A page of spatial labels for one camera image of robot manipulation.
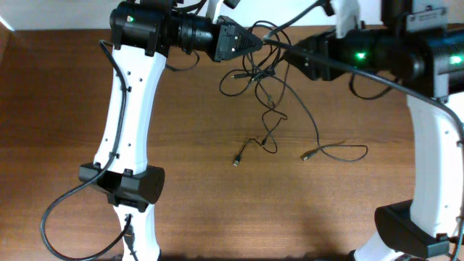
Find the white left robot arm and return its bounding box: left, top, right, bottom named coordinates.
left=79, top=1, right=262, bottom=260

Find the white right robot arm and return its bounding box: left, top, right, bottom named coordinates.
left=286, top=1, right=463, bottom=260

